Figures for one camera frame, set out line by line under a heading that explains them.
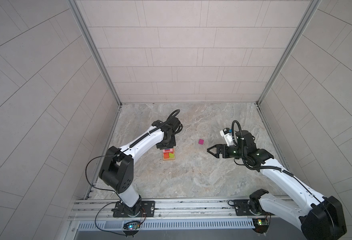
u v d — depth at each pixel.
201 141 0.96
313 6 0.71
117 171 0.43
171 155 0.86
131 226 0.65
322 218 0.37
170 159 0.87
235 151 0.65
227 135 0.71
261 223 0.68
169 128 0.62
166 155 0.87
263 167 0.52
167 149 0.83
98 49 0.89
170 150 0.83
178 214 0.70
